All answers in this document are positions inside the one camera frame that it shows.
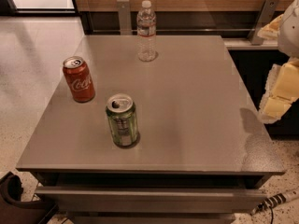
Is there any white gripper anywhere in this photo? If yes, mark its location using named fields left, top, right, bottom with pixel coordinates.
left=258, top=0, right=299, bottom=124

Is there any clear plastic water bottle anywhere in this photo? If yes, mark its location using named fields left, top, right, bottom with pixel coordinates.
left=136, top=0, right=156, bottom=62

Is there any green soda can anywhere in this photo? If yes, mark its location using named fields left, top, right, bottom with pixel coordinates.
left=106, top=93, right=139, bottom=147

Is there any red Coca-Cola can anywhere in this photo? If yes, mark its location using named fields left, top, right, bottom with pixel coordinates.
left=63, top=56, right=95, bottom=103

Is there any dark brown chair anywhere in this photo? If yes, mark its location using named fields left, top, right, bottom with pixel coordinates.
left=0, top=172, right=58, bottom=224

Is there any right metal bracket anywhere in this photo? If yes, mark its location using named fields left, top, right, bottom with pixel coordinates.
left=248, top=0, right=280, bottom=46

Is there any metal bracket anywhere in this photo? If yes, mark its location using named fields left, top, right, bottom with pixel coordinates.
left=117, top=0, right=133, bottom=35
left=248, top=0, right=280, bottom=46

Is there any striped cable on floor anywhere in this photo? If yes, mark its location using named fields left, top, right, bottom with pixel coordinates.
left=250, top=188, right=299, bottom=217

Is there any left metal bracket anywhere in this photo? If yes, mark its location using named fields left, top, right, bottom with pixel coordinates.
left=117, top=0, right=133, bottom=35

